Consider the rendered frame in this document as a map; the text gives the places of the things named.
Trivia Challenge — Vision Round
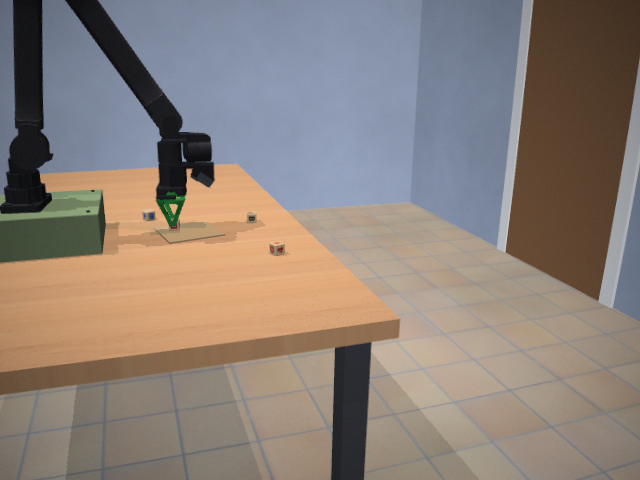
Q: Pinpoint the beige flat mat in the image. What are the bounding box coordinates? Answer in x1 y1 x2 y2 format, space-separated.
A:
154 220 225 244

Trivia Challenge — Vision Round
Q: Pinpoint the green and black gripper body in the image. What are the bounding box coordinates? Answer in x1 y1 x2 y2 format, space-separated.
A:
156 162 187 200

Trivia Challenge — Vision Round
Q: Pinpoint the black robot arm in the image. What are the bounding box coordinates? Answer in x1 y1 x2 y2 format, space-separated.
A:
0 0 215 214

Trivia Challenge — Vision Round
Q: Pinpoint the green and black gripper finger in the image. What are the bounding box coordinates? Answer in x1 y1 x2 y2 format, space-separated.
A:
156 198 185 227
164 192 186 218

